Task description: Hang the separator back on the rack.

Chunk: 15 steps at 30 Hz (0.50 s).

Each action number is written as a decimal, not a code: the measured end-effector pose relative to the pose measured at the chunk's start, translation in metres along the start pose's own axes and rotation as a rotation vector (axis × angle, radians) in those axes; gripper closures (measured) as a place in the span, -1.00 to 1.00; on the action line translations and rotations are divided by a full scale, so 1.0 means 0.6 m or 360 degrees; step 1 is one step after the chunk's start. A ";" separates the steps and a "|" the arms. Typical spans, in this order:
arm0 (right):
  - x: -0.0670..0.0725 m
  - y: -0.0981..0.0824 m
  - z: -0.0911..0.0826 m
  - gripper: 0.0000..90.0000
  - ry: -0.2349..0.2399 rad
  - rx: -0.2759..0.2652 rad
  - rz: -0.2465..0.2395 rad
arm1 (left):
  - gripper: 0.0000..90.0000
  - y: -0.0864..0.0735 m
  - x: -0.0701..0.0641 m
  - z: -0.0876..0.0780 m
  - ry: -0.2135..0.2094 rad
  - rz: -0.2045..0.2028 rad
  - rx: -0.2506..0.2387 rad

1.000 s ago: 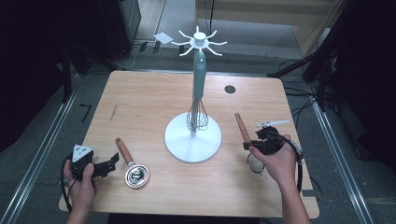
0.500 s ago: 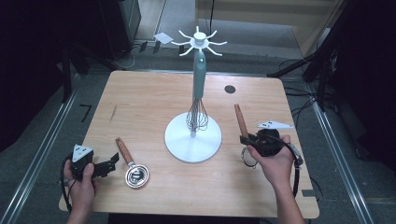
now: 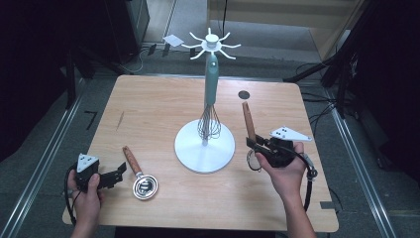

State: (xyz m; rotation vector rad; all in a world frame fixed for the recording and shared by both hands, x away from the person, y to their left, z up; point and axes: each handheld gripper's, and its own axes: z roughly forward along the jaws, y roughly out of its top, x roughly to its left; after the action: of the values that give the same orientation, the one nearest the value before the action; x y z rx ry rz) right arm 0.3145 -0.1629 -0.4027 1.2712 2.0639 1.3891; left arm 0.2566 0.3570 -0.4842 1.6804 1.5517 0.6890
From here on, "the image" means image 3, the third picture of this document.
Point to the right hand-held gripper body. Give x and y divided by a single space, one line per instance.
280 150

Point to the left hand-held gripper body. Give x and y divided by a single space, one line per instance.
84 165

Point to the white utensil stand with hooks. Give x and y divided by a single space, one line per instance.
204 155

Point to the person's right hand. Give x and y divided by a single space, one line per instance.
289 178

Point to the person's left hand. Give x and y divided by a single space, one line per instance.
86 206

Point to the black round table grommet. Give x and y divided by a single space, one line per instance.
244 95

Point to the black tripod stand legs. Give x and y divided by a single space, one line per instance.
310 71

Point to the light wooden furniture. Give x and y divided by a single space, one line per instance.
290 13

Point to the white paper sheet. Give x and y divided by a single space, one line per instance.
173 40

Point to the dark cabinet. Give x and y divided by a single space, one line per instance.
127 29

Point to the metal floor rail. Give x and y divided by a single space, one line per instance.
39 168
360 165

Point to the black upright stand post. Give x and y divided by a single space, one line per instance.
71 82

